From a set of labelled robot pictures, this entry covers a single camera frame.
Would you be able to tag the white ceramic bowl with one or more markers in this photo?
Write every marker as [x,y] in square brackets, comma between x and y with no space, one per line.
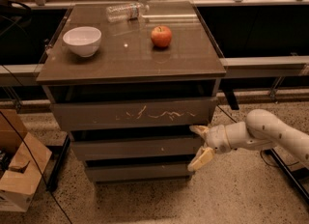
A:
[83,41]

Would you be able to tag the black floor bar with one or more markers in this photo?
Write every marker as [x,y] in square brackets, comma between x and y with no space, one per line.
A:
[59,153]
[293,180]

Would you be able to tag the brown cardboard box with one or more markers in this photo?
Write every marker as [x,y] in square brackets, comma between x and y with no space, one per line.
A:
[28,158]

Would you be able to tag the clear plastic water bottle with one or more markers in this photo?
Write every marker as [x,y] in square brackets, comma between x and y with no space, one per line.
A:
[126,12]

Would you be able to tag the red apple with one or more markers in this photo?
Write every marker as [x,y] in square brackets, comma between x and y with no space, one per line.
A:
[161,36]

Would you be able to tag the grey middle drawer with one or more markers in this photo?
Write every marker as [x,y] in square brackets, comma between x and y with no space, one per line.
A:
[133,148]

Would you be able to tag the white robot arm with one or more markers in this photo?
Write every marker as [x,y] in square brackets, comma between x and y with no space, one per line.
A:
[261,130]

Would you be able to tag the metal window railing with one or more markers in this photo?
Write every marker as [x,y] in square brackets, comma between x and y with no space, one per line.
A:
[257,63]

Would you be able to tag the black bag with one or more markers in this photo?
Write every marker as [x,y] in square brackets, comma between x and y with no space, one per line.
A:
[13,12]

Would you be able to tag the grey bottom drawer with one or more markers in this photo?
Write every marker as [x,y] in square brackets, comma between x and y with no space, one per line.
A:
[137,172]

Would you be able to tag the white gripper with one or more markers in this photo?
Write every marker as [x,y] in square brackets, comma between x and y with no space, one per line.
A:
[216,139]

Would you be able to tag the grey top drawer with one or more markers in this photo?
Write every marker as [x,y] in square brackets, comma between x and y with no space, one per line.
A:
[135,113]

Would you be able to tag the black floor bar right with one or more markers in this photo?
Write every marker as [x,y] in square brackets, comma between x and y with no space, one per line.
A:
[293,180]

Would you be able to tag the grey drawer cabinet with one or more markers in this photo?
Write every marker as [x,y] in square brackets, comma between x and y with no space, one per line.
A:
[127,66]

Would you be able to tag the black floor bar left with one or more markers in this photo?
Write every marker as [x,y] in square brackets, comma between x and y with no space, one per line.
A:
[59,153]

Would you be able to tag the grey drawer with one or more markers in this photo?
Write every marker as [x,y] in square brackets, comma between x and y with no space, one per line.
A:
[135,113]
[137,172]
[133,148]

